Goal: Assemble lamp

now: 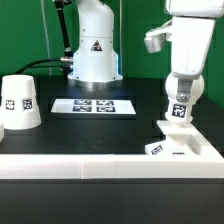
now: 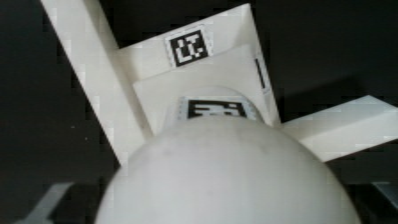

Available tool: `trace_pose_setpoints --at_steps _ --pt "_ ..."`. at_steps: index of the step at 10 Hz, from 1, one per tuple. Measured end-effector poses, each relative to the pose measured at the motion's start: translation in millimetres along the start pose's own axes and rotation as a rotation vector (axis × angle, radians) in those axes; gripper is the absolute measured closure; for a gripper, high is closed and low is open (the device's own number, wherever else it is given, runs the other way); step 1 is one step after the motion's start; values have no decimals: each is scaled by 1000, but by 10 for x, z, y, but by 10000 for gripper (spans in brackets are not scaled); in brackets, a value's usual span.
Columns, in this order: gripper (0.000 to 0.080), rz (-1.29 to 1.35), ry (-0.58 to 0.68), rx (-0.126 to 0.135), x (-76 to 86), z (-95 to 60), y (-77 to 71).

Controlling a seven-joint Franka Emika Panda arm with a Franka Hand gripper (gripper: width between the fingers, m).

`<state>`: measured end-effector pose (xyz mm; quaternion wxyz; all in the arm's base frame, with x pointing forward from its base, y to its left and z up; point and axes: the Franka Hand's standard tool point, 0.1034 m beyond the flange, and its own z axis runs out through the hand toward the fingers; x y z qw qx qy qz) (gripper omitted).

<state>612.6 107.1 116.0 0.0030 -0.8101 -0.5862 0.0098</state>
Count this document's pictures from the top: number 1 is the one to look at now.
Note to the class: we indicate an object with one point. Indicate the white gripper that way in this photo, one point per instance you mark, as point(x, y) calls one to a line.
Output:
point(191, 39)

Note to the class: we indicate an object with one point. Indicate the white lamp bulb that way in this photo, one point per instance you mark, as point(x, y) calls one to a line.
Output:
point(182, 95)

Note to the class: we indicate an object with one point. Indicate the white lamp base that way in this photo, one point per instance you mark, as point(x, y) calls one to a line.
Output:
point(177, 140)

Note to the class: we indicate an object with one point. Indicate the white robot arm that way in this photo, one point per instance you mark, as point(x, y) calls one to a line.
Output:
point(95, 60)

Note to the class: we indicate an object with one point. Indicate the white lamp hood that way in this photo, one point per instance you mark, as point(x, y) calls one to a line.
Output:
point(19, 109)

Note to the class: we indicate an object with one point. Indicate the white marker tag sheet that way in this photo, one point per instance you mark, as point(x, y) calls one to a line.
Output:
point(93, 106)

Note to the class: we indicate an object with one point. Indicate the small white block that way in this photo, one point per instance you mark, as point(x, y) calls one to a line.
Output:
point(1, 131)

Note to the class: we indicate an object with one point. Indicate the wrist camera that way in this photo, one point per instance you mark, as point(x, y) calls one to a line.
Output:
point(155, 38)

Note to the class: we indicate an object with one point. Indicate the white L-shaped wall fence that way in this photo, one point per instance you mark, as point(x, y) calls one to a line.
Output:
point(205, 163)

